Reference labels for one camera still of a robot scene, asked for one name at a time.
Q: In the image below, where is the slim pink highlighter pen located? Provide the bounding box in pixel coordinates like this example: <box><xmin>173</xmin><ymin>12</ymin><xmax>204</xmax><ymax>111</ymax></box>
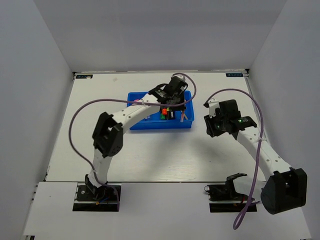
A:
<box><xmin>180</xmin><ymin>110</ymin><xmax>185</xmax><ymax>123</ymax></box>

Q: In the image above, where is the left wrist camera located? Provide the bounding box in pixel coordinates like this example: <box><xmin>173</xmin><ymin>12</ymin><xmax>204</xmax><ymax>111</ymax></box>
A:
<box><xmin>171</xmin><ymin>74</ymin><xmax>188</xmax><ymax>89</ymax></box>

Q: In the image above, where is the corner label sticker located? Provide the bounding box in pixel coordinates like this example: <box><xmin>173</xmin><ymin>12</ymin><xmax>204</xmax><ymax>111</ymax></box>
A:
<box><xmin>225</xmin><ymin>72</ymin><xmax>244</xmax><ymax>78</ymax></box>
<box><xmin>75</xmin><ymin>74</ymin><xmax>93</xmax><ymax>79</ymax></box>

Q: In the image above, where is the pink highlighter black body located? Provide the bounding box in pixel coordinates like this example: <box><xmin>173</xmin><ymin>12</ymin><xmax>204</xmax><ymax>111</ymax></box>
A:
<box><xmin>169</xmin><ymin>111</ymin><xmax>175</xmax><ymax>120</ymax></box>

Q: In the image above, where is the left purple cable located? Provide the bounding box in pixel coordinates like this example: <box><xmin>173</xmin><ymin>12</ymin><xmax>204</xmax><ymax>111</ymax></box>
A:
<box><xmin>69</xmin><ymin>72</ymin><xmax>198</xmax><ymax>212</ymax></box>

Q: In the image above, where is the blue compartment tray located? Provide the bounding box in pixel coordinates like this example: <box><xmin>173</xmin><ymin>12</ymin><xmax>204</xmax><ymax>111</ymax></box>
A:
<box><xmin>130</xmin><ymin>101</ymin><xmax>195</xmax><ymax>130</ymax></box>

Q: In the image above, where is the purple cable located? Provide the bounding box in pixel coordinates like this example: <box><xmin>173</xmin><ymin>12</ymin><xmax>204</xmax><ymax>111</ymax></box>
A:
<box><xmin>203</xmin><ymin>89</ymin><xmax>265</xmax><ymax>230</ymax></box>
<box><xmin>69</xmin><ymin>72</ymin><xmax>198</xmax><ymax>212</ymax></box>

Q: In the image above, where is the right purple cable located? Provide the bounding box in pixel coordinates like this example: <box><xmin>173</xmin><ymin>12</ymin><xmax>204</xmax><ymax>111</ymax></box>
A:
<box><xmin>203</xmin><ymin>89</ymin><xmax>265</xmax><ymax>230</ymax></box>

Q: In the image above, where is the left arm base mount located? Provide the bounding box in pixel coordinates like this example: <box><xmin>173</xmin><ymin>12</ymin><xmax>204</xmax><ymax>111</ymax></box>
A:
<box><xmin>72</xmin><ymin>184</ymin><xmax>119</xmax><ymax>212</ymax></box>

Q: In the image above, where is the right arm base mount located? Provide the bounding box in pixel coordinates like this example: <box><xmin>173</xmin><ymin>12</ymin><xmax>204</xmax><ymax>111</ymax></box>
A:
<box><xmin>204</xmin><ymin>184</ymin><xmax>248</xmax><ymax>213</ymax></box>

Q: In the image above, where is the left corner label sticker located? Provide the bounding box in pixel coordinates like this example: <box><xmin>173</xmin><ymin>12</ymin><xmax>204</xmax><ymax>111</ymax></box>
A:
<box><xmin>75</xmin><ymin>74</ymin><xmax>93</xmax><ymax>79</ymax></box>

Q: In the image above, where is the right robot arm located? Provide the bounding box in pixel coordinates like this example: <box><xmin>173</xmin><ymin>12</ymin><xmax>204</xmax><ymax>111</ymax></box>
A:
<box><xmin>204</xmin><ymin>99</ymin><xmax>308</xmax><ymax>215</ymax></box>

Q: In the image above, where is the right corner label sticker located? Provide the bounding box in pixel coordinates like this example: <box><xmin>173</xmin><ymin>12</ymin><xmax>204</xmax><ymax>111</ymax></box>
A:
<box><xmin>225</xmin><ymin>72</ymin><xmax>244</xmax><ymax>78</ymax></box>

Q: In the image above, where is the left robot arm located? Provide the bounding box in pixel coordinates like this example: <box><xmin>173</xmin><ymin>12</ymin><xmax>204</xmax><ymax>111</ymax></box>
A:
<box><xmin>85</xmin><ymin>74</ymin><xmax>188</xmax><ymax>200</ymax></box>

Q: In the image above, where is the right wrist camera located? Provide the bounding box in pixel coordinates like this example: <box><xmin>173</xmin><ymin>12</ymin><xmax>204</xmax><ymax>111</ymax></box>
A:
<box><xmin>203</xmin><ymin>98</ymin><xmax>220</xmax><ymax>118</ymax></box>

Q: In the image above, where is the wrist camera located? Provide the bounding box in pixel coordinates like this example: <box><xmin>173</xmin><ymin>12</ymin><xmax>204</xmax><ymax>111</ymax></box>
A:
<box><xmin>203</xmin><ymin>98</ymin><xmax>220</xmax><ymax>118</ymax></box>
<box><xmin>171</xmin><ymin>74</ymin><xmax>188</xmax><ymax>89</ymax></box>

